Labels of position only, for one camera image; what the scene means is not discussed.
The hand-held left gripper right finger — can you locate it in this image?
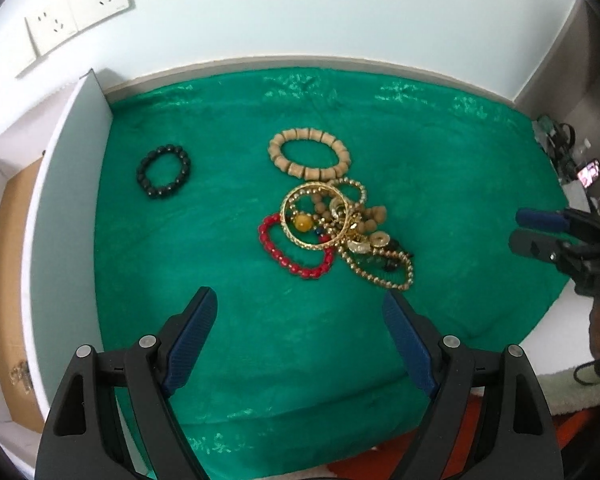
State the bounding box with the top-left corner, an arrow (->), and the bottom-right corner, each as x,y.
383,290 -> 565,480

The gold bangle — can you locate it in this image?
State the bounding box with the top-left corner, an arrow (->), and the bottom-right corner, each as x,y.
281,183 -> 351,252

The black cable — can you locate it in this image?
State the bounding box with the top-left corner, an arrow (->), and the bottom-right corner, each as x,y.
573,359 -> 600,387

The orange cloth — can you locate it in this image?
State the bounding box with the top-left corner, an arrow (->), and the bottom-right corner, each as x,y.
327,389 -> 600,480

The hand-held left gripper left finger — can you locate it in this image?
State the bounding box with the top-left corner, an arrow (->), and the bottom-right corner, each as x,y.
36,286 -> 217,480

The red bead bracelet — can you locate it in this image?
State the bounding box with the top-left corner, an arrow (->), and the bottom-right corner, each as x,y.
257,213 -> 335,281

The phone with lit screen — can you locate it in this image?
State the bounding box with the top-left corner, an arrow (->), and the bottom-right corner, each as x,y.
577,158 -> 600,187

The small gold chain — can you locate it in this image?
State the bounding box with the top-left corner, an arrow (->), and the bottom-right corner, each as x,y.
9,359 -> 35,392

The white fluffy mat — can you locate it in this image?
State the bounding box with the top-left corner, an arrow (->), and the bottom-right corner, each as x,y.
534,355 -> 600,417

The white cardboard box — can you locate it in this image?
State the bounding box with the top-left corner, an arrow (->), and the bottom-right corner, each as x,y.
0,67 -> 114,435

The gold bead necklace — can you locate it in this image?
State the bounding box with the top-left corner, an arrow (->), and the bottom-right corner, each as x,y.
327,177 -> 417,292

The brown round bead bracelet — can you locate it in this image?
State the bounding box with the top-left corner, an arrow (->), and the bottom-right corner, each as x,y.
349,202 -> 389,233

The black bead charm bracelet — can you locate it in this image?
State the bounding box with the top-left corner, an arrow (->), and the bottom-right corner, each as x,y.
349,231 -> 417,273

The chunky wooden bead bracelet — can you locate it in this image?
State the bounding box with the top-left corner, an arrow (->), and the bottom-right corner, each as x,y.
267,128 -> 350,182

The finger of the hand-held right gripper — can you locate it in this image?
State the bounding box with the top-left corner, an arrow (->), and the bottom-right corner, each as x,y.
509,229 -> 576,267
516,207 -> 583,235

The green satin cloth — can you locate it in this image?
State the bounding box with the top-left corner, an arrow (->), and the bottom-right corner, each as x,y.
92,67 -> 584,480

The yellow amber bead bracelet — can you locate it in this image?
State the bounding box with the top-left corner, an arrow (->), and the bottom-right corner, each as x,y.
286,193 -> 352,242

